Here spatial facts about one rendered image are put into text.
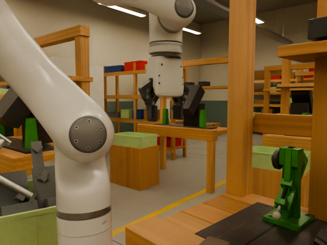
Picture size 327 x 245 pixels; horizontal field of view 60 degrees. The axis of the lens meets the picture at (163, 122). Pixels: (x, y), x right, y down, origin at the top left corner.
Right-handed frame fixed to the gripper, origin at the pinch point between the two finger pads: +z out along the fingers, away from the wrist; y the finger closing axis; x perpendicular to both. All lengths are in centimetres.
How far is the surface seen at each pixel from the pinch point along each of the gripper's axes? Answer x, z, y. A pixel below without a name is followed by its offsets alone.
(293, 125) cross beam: 2, 7, -74
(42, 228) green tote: -46, 41, 16
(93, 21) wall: -706, -228, -384
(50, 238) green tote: -46, 45, 13
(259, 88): -498, -44, -978
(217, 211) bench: -15, 42, -44
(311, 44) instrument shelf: 16, -23, -54
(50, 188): -70, 35, 3
